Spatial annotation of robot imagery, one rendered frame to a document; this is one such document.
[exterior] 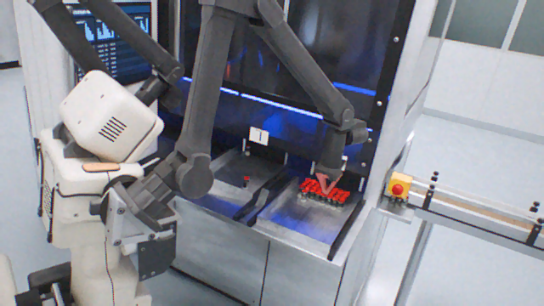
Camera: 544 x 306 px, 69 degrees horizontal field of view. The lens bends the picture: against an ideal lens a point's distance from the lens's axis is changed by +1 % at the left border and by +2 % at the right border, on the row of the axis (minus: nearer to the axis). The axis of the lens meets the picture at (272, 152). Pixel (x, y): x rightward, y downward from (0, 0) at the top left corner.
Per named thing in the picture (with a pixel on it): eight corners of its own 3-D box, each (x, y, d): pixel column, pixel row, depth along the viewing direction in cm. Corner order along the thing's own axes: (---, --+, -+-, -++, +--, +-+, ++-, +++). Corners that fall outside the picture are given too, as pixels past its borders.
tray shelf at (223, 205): (229, 150, 185) (229, 147, 184) (376, 201, 159) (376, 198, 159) (159, 194, 145) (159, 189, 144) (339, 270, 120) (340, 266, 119)
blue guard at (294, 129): (26, 65, 219) (22, 31, 212) (367, 175, 149) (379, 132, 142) (25, 65, 219) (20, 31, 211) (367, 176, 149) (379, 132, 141)
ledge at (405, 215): (384, 197, 164) (385, 193, 163) (416, 208, 159) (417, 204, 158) (376, 212, 152) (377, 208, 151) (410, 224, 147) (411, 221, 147)
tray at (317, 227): (296, 184, 160) (297, 176, 159) (358, 206, 151) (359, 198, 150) (256, 223, 132) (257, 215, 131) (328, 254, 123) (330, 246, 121)
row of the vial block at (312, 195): (298, 194, 153) (300, 184, 151) (342, 210, 147) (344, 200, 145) (296, 196, 151) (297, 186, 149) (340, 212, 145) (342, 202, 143)
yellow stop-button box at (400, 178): (389, 185, 153) (394, 168, 150) (409, 191, 150) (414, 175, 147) (385, 193, 147) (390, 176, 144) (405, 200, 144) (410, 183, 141)
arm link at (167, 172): (147, 173, 85) (155, 184, 81) (184, 142, 87) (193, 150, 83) (172, 199, 90) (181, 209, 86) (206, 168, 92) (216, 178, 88)
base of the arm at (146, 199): (111, 184, 83) (132, 213, 75) (142, 158, 85) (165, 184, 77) (137, 206, 89) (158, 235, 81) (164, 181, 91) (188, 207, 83)
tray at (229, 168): (239, 150, 182) (240, 144, 181) (289, 167, 173) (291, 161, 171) (194, 178, 154) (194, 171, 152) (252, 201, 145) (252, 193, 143)
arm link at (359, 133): (321, 102, 107) (343, 110, 101) (353, 98, 113) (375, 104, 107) (318, 143, 112) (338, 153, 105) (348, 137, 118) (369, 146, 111)
